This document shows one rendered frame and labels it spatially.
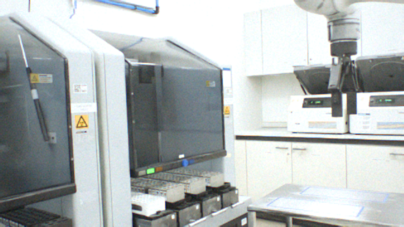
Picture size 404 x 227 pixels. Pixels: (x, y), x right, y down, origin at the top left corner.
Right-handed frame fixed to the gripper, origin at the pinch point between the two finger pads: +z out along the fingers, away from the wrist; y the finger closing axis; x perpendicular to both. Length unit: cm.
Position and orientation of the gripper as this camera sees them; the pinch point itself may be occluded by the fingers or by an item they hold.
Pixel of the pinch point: (344, 111)
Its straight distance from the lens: 117.1
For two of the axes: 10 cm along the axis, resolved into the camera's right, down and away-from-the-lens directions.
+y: 6.1, -0.7, 7.9
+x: -7.9, 0.0, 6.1
